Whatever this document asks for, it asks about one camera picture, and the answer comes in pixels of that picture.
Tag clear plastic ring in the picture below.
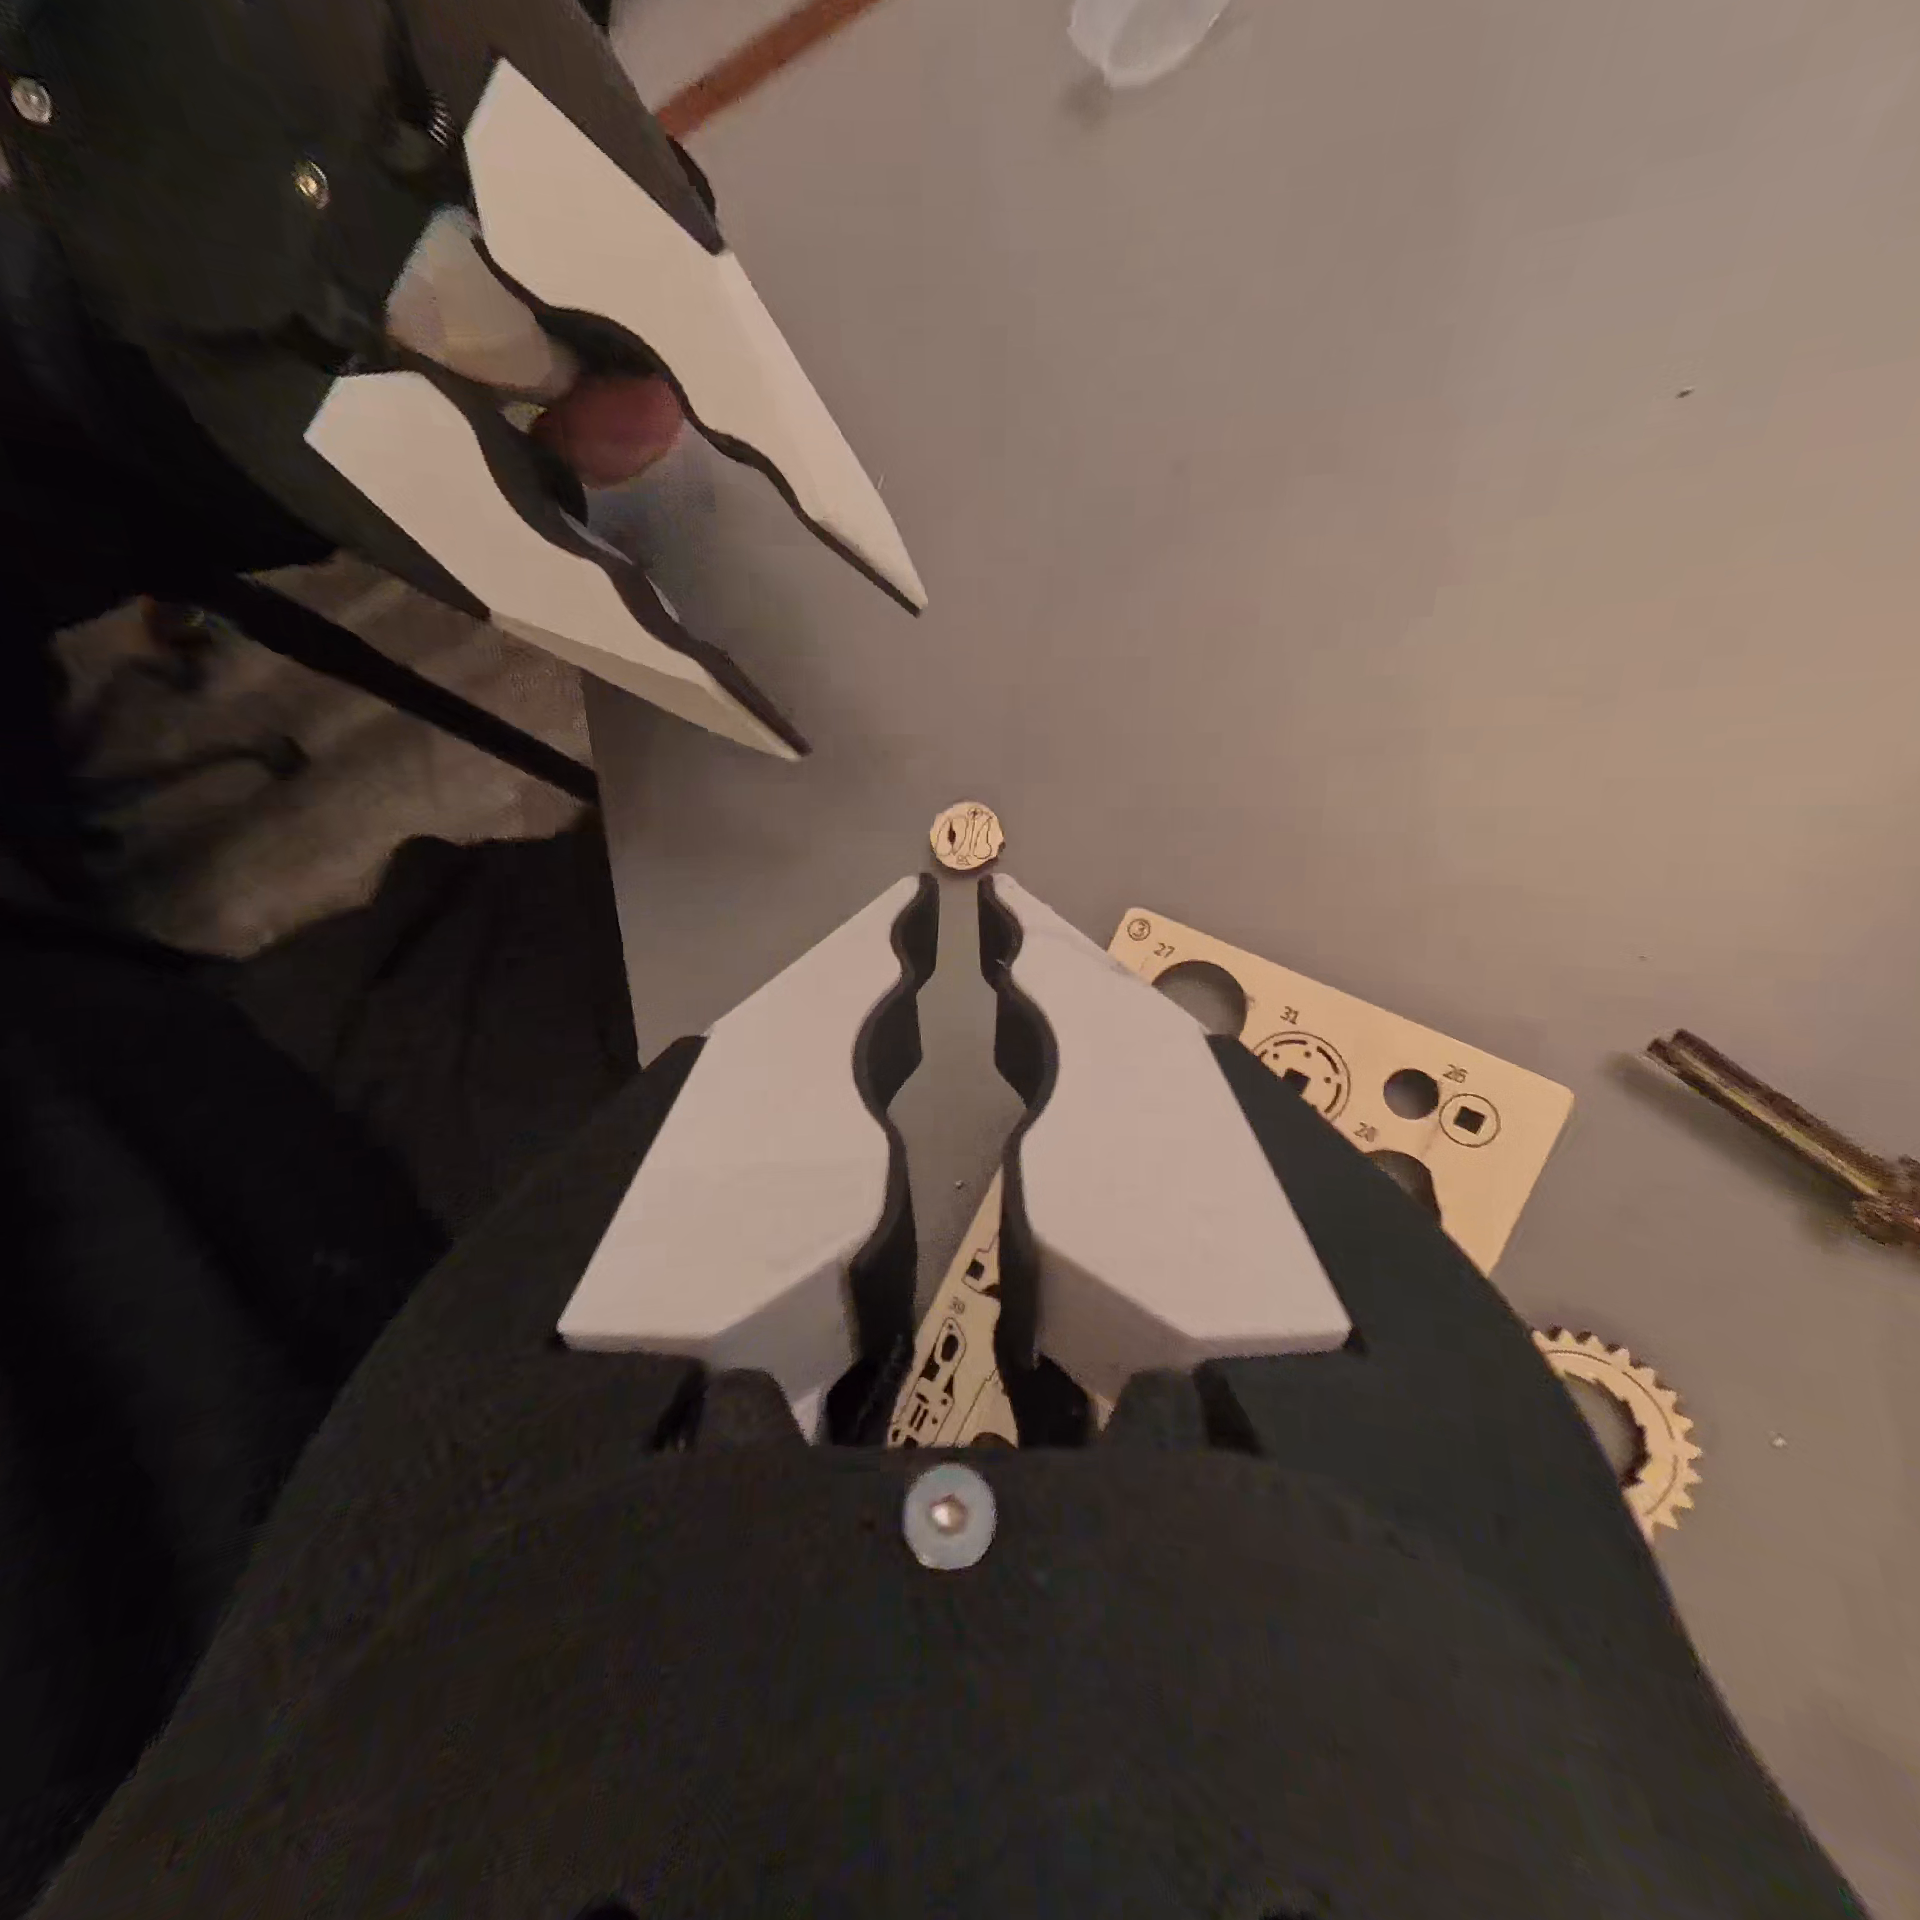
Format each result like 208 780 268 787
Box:
1065 0 1235 91

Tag wooden wheel axle assembly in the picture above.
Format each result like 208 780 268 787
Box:
1640 1028 1920 1250

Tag person's left forearm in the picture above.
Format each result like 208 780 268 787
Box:
0 284 362 603

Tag black metal table leg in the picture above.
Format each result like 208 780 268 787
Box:
185 577 605 806

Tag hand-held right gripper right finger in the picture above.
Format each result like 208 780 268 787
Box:
978 875 1356 1451

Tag person's left hand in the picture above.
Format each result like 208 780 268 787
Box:
531 372 691 493

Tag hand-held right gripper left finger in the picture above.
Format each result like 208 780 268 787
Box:
557 875 940 1451

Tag wooden gear ring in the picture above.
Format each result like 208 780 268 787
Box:
1530 1323 1705 1549

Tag wooden parts sheet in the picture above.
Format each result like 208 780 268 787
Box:
884 906 1576 1452

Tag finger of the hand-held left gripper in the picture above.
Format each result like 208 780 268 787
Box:
301 367 815 768
462 57 931 621

